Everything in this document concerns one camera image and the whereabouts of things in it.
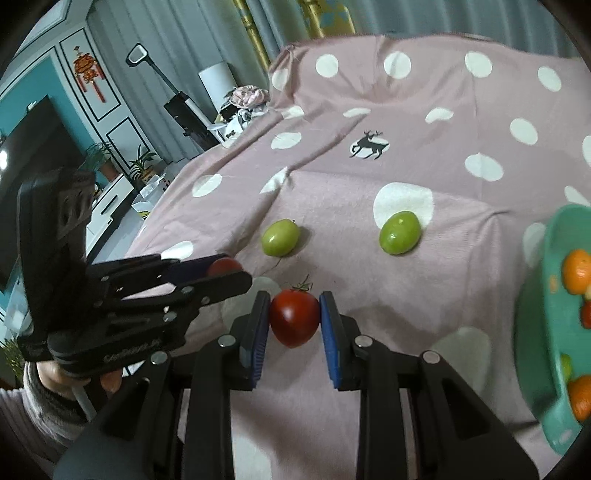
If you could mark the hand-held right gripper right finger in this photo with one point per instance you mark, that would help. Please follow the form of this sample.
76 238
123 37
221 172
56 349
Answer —
328 341

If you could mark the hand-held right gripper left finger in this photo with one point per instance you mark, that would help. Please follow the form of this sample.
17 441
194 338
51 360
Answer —
259 337

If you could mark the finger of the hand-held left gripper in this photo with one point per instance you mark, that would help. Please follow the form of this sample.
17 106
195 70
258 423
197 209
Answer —
184 268
221 286

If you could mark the green plastic bowl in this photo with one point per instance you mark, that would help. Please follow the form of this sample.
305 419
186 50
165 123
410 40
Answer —
535 346

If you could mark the orange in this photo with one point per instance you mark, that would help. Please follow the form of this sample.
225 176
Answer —
582 398
577 272

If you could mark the person's left forearm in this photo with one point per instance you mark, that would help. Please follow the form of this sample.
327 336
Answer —
27 415

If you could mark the person's left hand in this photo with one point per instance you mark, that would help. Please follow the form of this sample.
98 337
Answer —
55 381

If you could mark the white box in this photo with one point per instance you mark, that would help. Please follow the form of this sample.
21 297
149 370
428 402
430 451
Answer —
154 187

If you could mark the white television cabinet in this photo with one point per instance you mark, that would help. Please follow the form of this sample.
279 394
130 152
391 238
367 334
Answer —
108 203

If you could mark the pink polka dot blanket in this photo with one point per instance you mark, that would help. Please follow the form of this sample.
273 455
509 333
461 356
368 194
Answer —
415 300

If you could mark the potted plant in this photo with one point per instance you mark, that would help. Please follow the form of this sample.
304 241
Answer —
97 159
143 164

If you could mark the black television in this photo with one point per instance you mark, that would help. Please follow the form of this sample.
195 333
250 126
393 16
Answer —
32 147

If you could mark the white printed cloth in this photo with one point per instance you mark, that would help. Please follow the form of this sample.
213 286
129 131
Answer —
235 124

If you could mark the black upright vacuum cleaner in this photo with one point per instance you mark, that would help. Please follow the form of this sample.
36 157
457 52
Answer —
184 115

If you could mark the pink clothes pile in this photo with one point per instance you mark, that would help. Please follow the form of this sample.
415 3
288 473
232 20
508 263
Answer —
249 95

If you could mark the white cylinder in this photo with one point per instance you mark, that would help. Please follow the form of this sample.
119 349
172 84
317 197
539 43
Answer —
216 85

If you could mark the grey curtain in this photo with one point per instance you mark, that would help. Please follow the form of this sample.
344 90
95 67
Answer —
184 37

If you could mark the gold curtain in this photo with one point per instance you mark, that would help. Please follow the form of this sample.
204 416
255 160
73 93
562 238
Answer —
251 37

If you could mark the yellow patterned curtain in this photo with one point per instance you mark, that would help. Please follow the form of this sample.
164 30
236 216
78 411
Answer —
332 16

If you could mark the red knot wall decoration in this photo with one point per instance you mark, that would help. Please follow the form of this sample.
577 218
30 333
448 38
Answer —
87 69

